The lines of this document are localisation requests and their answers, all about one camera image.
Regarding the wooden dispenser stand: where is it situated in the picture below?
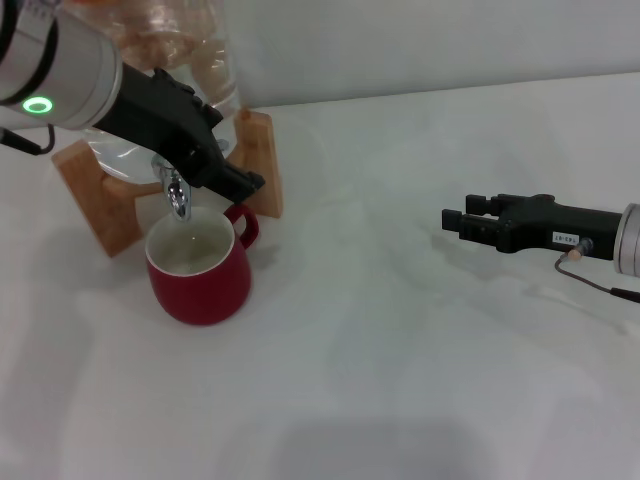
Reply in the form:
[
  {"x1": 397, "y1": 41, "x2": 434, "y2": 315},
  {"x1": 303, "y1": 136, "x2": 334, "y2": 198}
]
[{"x1": 50, "y1": 110, "x2": 285, "y2": 259}]

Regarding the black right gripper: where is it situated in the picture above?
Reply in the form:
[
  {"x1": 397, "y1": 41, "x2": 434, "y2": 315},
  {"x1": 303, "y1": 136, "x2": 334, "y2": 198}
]
[{"x1": 440, "y1": 193, "x2": 624, "y2": 262}]

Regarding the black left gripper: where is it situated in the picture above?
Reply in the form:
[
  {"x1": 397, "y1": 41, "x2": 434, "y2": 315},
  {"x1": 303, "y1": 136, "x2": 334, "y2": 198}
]
[{"x1": 94, "y1": 63, "x2": 266, "y2": 205}]

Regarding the chrome faucet with lever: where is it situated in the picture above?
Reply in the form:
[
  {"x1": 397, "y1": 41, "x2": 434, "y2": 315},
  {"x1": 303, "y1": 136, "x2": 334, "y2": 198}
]
[{"x1": 151, "y1": 139, "x2": 230, "y2": 222}]

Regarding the thin left gripper cable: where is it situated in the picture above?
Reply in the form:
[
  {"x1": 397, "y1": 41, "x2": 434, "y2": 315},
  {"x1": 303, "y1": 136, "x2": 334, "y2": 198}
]
[{"x1": 0, "y1": 124, "x2": 58, "y2": 157}]

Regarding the glass water dispenser jar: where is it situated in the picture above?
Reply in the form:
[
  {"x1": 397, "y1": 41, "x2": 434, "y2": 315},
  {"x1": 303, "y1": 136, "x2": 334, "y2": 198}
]
[{"x1": 63, "y1": 0, "x2": 247, "y2": 184}]

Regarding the red cup white inside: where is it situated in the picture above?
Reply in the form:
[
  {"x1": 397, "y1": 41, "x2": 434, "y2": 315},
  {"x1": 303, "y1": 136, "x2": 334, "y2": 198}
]
[{"x1": 144, "y1": 203, "x2": 261, "y2": 328}]

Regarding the thin gripper cable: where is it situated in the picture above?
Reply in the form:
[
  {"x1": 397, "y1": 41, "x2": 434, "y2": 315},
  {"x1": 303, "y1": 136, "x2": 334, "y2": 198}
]
[
  {"x1": 0, "y1": 124, "x2": 58, "y2": 157},
  {"x1": 553, "y1": 237, "x2": 640, "y2": 304}
]

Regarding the thin right gripper cable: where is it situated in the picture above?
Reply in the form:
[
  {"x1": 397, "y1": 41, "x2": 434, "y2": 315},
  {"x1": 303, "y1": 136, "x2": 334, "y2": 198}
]
[{"x1": 553, "y1": 237, "x2": 640, "y2": 304}]

